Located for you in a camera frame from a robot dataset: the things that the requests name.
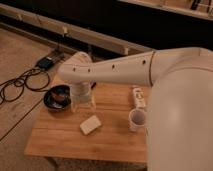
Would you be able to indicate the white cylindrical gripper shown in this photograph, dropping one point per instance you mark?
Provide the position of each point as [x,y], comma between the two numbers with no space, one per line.
[81,93]

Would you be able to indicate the white sponge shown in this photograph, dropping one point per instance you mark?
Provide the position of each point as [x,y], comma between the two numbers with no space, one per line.
[90,125]

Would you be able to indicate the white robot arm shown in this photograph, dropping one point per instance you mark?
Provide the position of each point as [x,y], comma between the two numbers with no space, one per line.
[179,122]

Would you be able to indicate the dark ceramic bowl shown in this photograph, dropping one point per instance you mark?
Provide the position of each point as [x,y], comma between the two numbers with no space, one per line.
[57,98]

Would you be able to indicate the wooden table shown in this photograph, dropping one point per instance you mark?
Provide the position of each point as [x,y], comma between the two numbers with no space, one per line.
[58,133]

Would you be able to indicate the white mug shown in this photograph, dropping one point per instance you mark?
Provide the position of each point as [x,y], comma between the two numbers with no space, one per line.
[137,119]

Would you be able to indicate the black power adapter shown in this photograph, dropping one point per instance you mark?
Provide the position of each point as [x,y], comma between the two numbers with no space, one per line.
[45,63]

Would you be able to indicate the white bottle lying down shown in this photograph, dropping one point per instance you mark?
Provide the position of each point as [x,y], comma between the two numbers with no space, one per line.
[138,97]

